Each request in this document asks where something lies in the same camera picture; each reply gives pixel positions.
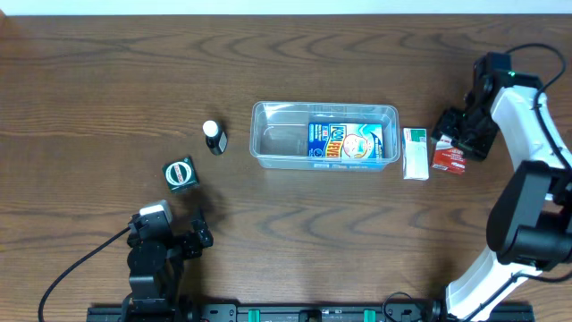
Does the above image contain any red medicine box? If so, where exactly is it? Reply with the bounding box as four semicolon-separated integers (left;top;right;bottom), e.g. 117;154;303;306
431;135;466;174

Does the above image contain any white Panadol box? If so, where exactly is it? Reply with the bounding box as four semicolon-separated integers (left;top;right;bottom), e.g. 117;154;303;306
402;128;429;181

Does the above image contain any green round-label box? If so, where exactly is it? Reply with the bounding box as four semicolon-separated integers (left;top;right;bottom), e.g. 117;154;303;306
162;157;199;193

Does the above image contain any dark bottle white cap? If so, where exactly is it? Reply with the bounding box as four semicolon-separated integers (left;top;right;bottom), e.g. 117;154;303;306
203;120;228;156

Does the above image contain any blue Kool Fever box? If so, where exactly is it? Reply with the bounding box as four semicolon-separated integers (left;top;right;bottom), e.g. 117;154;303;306
307;123;384;159

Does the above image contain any clear plastic container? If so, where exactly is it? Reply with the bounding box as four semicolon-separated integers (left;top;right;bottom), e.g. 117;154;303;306
249;101;400;172

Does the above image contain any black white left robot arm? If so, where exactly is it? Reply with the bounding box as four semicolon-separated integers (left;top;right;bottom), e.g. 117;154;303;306
120;211;214;322

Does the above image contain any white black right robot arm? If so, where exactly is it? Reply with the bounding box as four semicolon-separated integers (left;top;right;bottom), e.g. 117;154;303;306
432;62;571;321

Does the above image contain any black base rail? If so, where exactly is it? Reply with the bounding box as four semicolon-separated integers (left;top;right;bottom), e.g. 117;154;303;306
87;301;535;322

